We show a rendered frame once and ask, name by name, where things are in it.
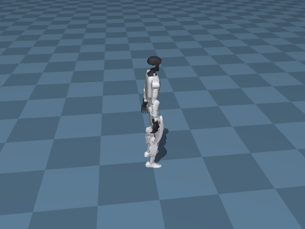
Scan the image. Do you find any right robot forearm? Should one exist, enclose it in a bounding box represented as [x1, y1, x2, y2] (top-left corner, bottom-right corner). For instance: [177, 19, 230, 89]
[152, 101, 159, 122]

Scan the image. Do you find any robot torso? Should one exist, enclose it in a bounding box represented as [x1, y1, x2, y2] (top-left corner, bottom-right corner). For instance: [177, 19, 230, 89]
[145, 71, 161, 116]

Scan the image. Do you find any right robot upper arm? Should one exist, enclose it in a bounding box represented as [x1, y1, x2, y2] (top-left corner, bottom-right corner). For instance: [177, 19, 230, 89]
[151, 79, 160, 105]

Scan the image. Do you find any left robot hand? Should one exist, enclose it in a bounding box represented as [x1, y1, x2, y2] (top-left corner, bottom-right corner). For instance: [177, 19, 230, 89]
[141, 99, 148, 114]

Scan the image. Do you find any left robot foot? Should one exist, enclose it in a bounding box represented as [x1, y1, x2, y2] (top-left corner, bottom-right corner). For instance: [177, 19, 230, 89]
[144, 150, 159, 157]

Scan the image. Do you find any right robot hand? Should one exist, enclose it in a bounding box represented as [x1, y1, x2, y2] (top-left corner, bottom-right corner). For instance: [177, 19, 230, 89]
[151, 119, 159, 134]

